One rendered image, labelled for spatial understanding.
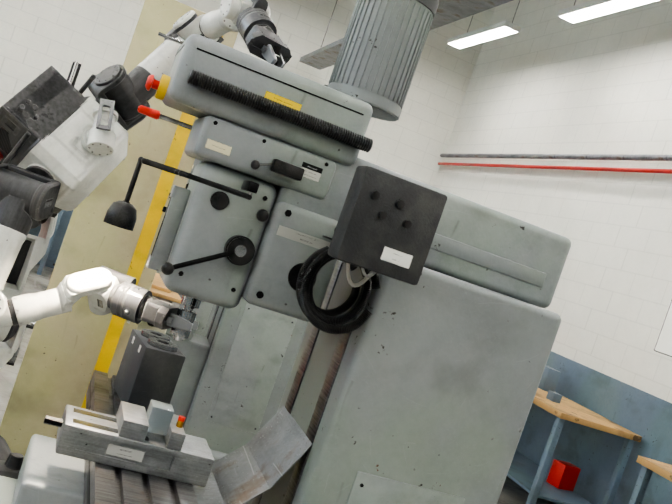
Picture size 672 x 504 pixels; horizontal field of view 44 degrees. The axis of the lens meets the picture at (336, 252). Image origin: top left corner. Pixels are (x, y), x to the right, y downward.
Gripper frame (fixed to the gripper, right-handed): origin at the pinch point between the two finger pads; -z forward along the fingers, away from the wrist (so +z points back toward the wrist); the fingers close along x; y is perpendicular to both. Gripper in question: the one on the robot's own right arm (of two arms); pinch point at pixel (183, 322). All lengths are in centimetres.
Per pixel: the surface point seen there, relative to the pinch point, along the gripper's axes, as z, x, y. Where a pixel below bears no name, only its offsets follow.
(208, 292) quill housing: -5.5, -8.4, -10.2
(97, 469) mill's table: 0.4, -24.2, 32.9
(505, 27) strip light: -27, 711, -307
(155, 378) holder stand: 10.3, 28.5, 22.4
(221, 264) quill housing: -6.1, -8.1, -17.4
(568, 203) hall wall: -149, 670, -144
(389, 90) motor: -28, 3, -71
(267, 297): -18.5, -4.5, -13.6
